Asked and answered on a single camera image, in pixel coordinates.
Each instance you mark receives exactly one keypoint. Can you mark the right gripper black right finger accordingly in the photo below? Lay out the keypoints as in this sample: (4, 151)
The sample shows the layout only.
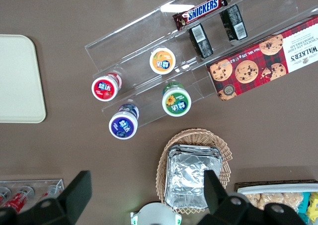
(216, 192)

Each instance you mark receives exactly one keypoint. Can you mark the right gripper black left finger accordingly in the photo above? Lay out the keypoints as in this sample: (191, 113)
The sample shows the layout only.
(74, 195)

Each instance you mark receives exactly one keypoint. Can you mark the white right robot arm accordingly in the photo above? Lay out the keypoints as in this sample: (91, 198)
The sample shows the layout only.
(156, 212)

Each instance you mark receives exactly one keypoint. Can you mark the light wicker basket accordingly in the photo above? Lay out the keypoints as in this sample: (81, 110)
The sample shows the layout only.
(223, 148)

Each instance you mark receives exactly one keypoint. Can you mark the white rectangular snack tray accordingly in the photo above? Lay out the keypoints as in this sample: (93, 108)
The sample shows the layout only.
(273, 189)

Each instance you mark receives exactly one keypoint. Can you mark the dark woven base tray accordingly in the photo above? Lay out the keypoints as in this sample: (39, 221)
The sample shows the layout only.
(273, 182)

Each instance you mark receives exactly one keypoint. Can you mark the beige plastic serving tray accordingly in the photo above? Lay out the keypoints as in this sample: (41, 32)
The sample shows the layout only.
(17, 78)

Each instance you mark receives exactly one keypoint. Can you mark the clear acrylic bottle rack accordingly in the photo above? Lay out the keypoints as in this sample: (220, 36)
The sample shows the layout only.
(58, 182)

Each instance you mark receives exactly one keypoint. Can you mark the red cola bottle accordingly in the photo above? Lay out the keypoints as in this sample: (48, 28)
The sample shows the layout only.
(18, 199)
(4, 195)
(52, 191)

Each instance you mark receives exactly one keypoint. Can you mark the stack of foil containers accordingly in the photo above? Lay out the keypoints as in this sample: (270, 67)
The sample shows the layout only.
(186, 170)

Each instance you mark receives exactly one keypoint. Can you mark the rice crisp snack bag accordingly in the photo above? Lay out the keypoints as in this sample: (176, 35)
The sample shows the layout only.
(258, 200)
(289, 199)

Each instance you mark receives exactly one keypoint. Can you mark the purple lid gum jar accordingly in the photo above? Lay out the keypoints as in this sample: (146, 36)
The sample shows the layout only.
(123, 125)

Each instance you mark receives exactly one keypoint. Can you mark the teal snack packet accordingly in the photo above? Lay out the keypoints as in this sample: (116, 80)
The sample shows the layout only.
(304, 202)

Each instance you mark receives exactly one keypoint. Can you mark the yellow snack packet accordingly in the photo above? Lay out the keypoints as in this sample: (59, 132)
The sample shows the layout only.
(313, 207)

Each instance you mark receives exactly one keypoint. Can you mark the green lid gum jar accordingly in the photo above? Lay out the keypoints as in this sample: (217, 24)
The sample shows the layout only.
(176, 102)

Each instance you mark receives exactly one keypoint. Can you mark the red lid gum jar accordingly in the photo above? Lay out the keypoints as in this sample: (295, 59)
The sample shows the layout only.
(104, 88)

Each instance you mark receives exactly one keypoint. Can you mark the red Walkers cookie box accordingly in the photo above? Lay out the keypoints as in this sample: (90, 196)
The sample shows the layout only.
(261, 63)

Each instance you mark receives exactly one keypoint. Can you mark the orange lid gum jar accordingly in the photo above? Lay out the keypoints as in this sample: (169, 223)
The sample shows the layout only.
(162, 61)

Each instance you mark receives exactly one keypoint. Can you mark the small black carton box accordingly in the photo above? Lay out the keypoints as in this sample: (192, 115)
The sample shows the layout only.
(200, 40)
(233, 22)

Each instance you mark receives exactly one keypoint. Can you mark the clear acrylic stepped display stand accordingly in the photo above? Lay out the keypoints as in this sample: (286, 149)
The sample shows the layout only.
(129, 36)

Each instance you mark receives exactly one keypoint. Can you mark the Snickers chocolate bar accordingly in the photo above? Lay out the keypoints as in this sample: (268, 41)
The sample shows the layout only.
(201, 10)

